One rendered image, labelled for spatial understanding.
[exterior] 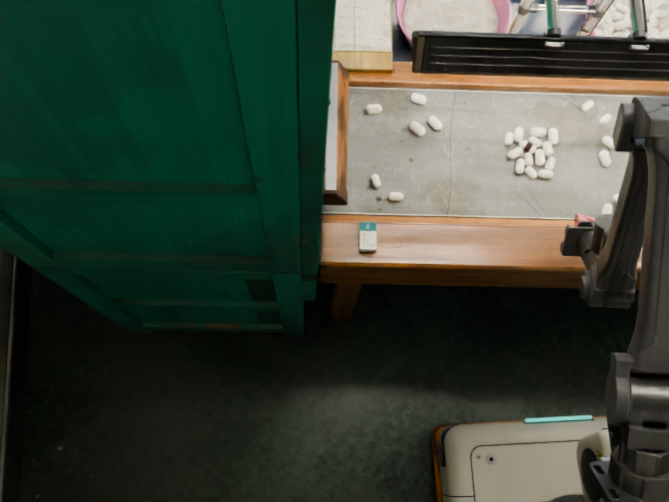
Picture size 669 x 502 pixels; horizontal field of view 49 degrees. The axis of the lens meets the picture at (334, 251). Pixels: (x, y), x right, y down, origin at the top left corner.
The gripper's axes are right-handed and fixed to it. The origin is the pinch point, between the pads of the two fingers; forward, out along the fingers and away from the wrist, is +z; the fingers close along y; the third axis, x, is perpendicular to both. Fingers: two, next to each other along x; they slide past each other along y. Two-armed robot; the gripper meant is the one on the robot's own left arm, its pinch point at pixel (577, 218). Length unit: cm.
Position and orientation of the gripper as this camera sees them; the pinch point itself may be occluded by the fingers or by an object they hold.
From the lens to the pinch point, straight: 156.9
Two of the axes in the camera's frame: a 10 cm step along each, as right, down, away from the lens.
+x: -0.3, 8.3, 5.6
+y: -10.0, -0.2, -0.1
